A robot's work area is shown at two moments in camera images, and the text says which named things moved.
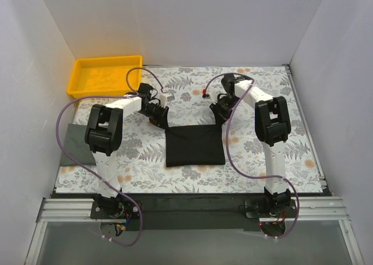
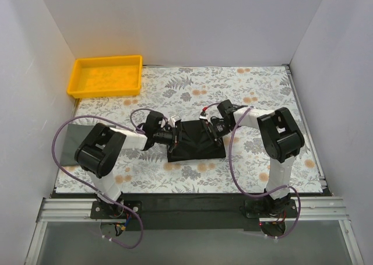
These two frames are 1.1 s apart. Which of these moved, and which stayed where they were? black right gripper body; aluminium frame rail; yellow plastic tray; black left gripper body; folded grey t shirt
Moved: black left gripper body; black right gripper body
Stayed: yellow plastic tray; folded grey t shirt; aluminium frame rail
